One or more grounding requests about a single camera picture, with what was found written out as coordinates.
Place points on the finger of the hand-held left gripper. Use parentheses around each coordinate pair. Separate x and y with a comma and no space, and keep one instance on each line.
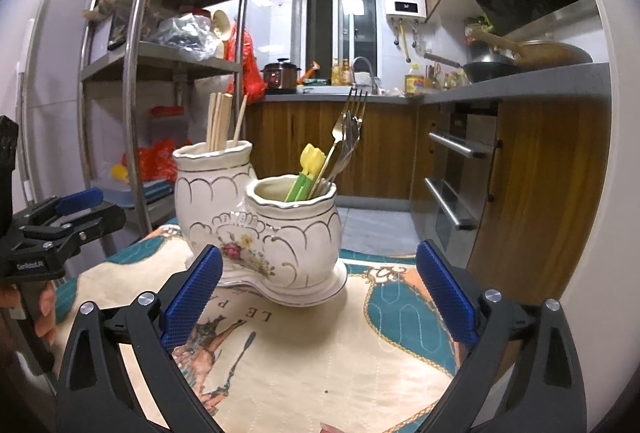
(80,200)
(95,220)

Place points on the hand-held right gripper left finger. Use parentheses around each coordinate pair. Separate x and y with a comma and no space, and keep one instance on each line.
(192,303)

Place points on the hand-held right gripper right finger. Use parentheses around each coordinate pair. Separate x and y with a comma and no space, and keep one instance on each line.
(450,293)

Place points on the white ceramic utensil holder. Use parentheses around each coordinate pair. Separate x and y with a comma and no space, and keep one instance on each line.
(300,253)

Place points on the metal fork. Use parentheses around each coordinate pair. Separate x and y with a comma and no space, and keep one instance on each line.
(357,105)
(341,125)

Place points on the person's left hand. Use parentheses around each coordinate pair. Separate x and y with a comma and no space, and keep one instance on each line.
(46,313)

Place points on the small yellow item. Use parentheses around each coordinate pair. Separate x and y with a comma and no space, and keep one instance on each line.
(120,173)

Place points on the blue storage box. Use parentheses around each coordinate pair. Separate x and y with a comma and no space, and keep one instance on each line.
(150,193)

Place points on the crumpled red bag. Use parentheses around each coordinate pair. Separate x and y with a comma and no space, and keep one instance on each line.
(157,160)

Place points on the red-lidded plastic container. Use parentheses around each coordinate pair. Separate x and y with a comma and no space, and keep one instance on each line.
(167,123)

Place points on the printed tablecloth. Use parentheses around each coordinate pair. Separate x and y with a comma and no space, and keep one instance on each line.
(300,353)

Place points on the built-in oven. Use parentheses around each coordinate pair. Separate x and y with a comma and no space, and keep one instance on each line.
(460,173)

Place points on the wooden kitchen cabinets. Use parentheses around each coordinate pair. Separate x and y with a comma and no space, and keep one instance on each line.
(540,188)

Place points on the white refrigerator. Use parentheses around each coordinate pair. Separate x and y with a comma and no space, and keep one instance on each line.
(50,63)

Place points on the metal shelf rack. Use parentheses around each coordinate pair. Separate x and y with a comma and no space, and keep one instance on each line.
(135,63)

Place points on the clear plastic bag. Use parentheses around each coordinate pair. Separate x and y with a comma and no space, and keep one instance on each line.
(185,35)

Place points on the red plastic bag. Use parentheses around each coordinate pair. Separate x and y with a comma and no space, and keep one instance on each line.
(247,68)

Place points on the yellow oil bottle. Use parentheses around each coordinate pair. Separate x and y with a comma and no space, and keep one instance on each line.
(412,80)

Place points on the beige wooden ladle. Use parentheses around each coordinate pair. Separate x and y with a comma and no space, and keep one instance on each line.
(222,28)

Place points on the black wok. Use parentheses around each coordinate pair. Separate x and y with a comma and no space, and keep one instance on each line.
(487,68)

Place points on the dark rice cooker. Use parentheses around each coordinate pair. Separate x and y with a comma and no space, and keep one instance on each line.
(281,75)

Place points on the metal kitchen faucet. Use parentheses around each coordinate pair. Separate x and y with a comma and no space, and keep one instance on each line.
(365,73)

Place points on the golden frying pan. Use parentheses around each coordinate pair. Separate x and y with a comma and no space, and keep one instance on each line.
(550,53)

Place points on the orange kitchen tool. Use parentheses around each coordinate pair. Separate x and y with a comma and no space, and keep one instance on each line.
(312,70)

